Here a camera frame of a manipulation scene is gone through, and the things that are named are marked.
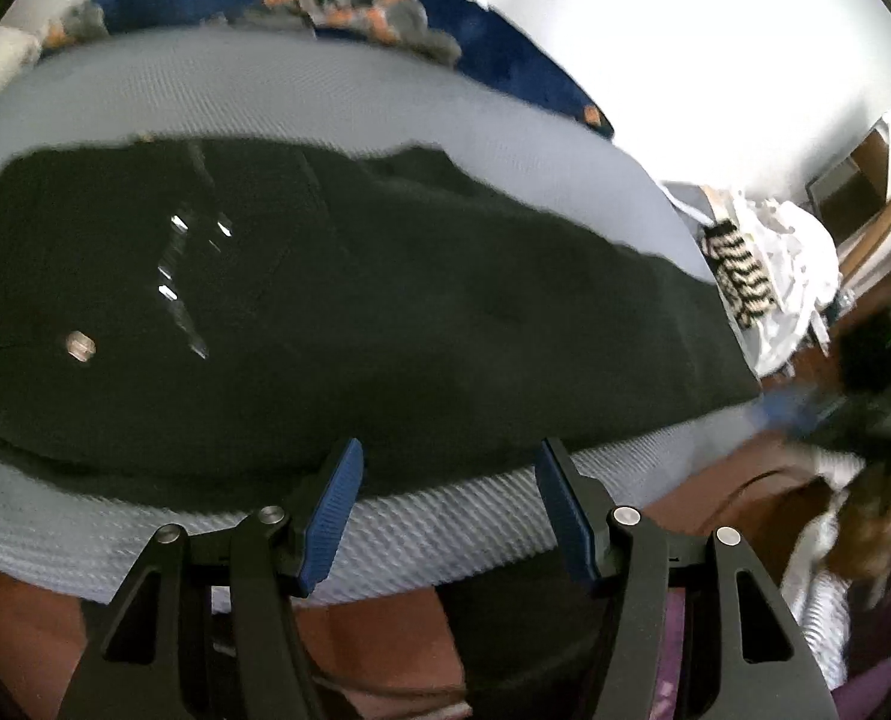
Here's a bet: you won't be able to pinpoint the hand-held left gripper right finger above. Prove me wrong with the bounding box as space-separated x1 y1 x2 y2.
533 437 840 720

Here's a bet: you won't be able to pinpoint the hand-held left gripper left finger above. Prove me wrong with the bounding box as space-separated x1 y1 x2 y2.
56 437 365 720

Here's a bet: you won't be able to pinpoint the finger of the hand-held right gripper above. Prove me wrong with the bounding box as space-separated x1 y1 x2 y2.
749 382 829 442

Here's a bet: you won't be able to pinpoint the black pants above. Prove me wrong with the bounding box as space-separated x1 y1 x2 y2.
0 136 763 500

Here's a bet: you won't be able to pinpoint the person's right hand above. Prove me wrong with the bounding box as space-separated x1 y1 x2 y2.
827 465 891 586

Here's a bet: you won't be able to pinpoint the black cream striped knit bag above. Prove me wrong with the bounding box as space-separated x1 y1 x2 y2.
698 219 780 329

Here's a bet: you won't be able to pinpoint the pile of white clothes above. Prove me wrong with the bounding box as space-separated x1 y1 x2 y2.
662 180 844 380

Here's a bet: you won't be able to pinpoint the grey white patterned cloth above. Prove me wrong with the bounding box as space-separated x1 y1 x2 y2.
779 510 866 691

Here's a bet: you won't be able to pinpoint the brown wooden furniture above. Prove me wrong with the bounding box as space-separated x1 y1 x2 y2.
805 114 891 286

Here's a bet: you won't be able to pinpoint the person's purple clothing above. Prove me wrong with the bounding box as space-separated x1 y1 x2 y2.
651 570 891 720

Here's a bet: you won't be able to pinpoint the grey mesh mattress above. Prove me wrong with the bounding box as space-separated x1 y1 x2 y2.
0 30 761 608

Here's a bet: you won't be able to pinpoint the blue floral blanket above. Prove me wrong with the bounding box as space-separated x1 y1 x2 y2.
40 0 615 140

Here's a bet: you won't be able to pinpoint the grey cushion with beige strap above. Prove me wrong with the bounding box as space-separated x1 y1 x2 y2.
659 178 724 230

